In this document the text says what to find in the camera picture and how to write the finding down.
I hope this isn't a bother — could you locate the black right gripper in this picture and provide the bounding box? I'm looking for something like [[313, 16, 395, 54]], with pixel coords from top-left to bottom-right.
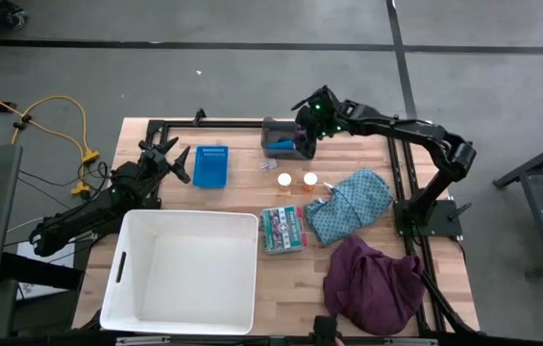
[[295, 87, 345, 159]]

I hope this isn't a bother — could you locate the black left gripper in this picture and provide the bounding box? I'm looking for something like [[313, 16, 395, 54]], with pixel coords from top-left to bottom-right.
[[136, 136, 192, 185]]

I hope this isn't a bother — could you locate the blue bandage roll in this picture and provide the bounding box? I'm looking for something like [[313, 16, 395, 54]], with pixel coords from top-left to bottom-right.
[[267, 138, 297, 153]]

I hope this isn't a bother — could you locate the orange white-capped pill bottle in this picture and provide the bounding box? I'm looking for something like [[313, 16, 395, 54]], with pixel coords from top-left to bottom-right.
[[302, 171, 320, 193], [276, 172, 294, 193]]

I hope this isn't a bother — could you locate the teal patterned cloth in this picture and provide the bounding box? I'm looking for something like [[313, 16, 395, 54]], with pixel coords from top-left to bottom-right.
[[303, 167, 395, 248]]

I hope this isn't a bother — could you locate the grey translucent plastic bin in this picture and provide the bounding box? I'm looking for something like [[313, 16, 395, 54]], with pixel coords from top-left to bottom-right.
[[259, 116, 319, 161]]

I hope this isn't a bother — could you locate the blue slotted plastic basket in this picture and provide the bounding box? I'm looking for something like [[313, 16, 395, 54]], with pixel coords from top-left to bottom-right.
[[191, 145, 230, 189]]

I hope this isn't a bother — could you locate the white woven plastic basket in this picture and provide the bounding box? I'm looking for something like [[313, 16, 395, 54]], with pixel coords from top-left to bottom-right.
[[98, 209, 259, 336]]

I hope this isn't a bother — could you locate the green first aid kit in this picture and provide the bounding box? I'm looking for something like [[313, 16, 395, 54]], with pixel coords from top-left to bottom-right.
[[258, 205, 309, 256]]

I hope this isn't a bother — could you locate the purple cloth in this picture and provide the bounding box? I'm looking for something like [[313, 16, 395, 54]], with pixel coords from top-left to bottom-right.
[[322, 234, 427, 336]]

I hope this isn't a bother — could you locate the white paper sheet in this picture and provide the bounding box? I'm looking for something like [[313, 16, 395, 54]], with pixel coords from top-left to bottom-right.
[[14, 238, 78, 302]]

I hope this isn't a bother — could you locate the black box-shaped device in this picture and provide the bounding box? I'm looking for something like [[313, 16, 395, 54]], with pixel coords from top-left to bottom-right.
[[309, 314, 345, 346]]

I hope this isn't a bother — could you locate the black metal stand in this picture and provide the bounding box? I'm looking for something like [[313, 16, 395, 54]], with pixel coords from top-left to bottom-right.
[[491, 130, 543, 281]]

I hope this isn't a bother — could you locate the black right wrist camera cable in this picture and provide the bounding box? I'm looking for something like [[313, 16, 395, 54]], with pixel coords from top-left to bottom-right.
[[291, 85, 331, 110]]

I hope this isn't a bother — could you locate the black aluminium table frame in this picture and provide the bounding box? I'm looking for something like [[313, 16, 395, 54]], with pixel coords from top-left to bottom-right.
[[144, 117, 481, 337]]

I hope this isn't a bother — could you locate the black floor cable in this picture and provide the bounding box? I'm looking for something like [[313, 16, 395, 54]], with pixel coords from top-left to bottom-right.
[[4, 161, 111, 251]]

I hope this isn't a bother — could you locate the yellow extension cable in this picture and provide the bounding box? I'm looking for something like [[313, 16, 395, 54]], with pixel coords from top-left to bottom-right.
[[0, 80, 103, 197]]

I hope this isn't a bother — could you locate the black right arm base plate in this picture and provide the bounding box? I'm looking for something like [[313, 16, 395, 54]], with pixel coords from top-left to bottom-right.
[[392, 198, 473, 238]]

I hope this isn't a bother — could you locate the silver table edge rail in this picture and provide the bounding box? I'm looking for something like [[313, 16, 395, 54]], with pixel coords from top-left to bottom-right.
[[115, 335, 440, 346]]

